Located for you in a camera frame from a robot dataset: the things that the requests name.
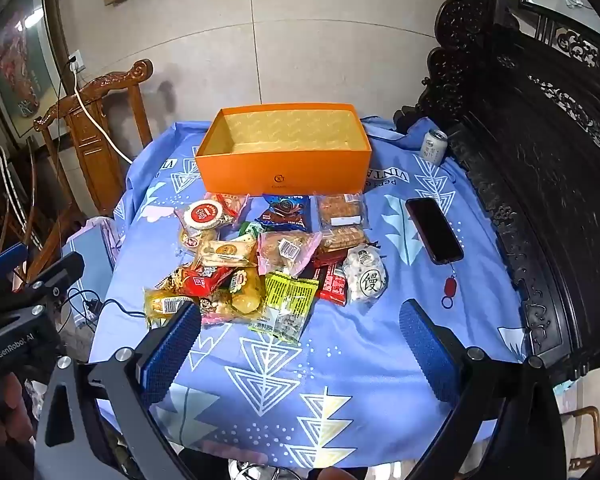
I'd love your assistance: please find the black cable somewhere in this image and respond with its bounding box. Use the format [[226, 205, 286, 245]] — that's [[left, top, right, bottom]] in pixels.
[[60, 290, 148, 322]]

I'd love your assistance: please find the beige snack packet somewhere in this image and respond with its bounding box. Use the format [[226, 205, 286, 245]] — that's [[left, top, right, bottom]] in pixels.
[[179, 227, 218, 251]]

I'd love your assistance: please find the white power cable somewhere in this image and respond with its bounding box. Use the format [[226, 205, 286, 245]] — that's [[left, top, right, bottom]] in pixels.
[[71, 67, 133, 165]]

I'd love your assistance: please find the pink snack packet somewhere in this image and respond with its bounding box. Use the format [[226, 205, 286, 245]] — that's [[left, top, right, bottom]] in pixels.
[[197, 295, 236, 326]]

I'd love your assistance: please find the red key charm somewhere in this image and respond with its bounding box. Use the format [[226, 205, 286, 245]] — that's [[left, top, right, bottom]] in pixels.
[[441, 265, 458, 309]]

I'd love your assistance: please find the yellow-green snack packet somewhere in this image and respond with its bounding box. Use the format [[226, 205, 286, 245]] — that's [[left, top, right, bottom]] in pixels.
[[247, 270, 318, 343]]

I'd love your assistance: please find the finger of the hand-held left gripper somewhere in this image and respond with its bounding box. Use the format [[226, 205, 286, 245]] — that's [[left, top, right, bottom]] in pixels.
[[0, 242, 29, 288], [7, 251, 86, 308]]

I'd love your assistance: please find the carved wooden chair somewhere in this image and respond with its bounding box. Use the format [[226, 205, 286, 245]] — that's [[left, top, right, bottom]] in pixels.
[[30, 59, 156, 221]]

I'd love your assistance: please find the orange cardboard box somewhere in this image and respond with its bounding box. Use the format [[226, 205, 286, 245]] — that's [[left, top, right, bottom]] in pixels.
[[195, 102, 372, 196]]

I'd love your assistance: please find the clear orange-edged cracker packet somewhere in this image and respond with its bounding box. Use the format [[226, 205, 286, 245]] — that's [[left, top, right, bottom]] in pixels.
[[215, 193, 251, 226]]

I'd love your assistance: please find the cream cake packet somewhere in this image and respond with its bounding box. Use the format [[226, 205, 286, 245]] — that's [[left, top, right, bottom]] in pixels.
[[195, 239, 258, 268]]

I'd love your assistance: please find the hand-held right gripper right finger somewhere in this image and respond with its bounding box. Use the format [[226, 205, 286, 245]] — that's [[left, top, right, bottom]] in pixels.
[[399, 299, 568, 480]]

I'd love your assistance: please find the blue printed tablecloth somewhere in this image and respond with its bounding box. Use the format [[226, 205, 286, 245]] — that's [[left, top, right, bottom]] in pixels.
[[60, 115, 531, 471]]

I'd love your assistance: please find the round rice cracker packet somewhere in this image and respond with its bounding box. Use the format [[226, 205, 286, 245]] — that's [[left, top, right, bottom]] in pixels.
[[175, 199, 236, 233]]

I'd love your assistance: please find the yellow cake packet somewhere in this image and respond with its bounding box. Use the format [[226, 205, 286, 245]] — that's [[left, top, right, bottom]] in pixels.
[[227, 266, 266, 313]]

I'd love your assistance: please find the red snack packet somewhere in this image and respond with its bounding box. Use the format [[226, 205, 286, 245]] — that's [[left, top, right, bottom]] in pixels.
[[167, 265, 233, 297]]

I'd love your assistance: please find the green candy packet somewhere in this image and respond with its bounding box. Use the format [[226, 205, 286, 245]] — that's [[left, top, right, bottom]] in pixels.
[[237, 221, 266, 241]]

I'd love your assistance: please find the white drink can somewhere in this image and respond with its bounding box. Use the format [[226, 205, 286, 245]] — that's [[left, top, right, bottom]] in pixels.
[[420, 128, 448, 165]]

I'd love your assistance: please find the black smartphone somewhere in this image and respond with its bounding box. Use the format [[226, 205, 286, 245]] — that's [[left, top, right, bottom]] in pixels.
[[405, 197, 465, 265]]

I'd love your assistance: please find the red framed picture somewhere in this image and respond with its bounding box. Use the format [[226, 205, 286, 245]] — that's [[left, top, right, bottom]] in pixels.
[[0, 0, 63, 141]]

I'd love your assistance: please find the clear biscuit packet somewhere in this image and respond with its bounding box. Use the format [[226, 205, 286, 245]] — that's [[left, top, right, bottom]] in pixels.
[[316, 194, 370, 228], [320, 227, 368, 252]]

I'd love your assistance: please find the dark red wafer packet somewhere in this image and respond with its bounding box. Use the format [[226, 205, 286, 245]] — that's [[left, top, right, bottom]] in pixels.
[[310, 247, 352, 268], [314, 265, 349, 306]]

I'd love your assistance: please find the dark carved wooden furniture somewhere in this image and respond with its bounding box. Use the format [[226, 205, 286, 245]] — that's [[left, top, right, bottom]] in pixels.
[[395, 0, 600, 386]]

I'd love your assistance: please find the person's left hand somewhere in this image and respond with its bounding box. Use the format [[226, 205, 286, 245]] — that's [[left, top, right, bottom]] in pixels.
[[0, 375, 37, 461]]

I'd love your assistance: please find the white ball snack packet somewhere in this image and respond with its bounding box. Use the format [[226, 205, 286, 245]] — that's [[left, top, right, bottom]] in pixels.
[[342, 244, 388, 306]]

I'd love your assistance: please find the blue cookie packet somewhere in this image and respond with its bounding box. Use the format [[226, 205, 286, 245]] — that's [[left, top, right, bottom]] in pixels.
[[255, 194, 311, 232]]

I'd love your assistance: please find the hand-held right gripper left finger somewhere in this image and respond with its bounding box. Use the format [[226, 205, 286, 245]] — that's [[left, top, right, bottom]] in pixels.
[[32, 302, 203, 480]]

